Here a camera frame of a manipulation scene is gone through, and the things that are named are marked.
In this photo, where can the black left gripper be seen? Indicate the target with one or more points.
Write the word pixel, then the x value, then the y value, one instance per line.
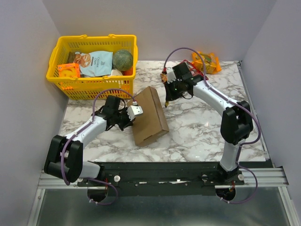
pixel 128 124

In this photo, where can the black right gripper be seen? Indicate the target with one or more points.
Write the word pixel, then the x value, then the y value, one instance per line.
pixel 170 91

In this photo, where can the brown cardboard express box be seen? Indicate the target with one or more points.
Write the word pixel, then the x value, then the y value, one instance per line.
pixel 152 124

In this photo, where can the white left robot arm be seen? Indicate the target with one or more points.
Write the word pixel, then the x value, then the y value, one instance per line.
pixel 65 156

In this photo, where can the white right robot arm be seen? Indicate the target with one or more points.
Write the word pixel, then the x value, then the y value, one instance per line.
pixel 236 124

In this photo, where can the orange snack box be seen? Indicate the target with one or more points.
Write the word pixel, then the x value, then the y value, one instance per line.
pixel 69 70

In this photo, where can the red snack bag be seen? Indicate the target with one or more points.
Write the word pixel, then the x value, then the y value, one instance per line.
pixel 195 70

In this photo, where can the orange round fruit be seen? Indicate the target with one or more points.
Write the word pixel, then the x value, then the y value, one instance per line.
pixel 128 72

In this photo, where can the orange yellow snack bag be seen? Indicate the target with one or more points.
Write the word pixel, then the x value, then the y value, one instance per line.
pixel 211 62

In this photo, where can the yellow plastic shopping basket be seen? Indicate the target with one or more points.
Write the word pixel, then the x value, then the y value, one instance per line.
pixel 88 88

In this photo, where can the beige round bun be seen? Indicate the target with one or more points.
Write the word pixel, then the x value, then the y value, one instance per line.
pixel 116 72

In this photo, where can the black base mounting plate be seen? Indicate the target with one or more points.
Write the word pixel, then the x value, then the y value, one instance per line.
pixel 161 179

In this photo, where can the green round melon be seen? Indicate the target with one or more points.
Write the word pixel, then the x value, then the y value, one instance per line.
pixel 122 60

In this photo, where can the light blue chips bag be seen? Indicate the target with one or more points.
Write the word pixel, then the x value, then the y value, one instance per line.
pixel 94 64

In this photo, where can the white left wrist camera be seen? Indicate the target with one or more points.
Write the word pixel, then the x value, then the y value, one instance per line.
pixel 134 110

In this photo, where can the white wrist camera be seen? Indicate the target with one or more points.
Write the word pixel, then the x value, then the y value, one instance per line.
pixel 170 75
pixel 134 110

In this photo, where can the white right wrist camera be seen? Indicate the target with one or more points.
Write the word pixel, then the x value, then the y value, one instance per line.
pixel 170 75

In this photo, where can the aluminium rail frame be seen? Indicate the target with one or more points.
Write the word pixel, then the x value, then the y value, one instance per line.
pixel 194 136

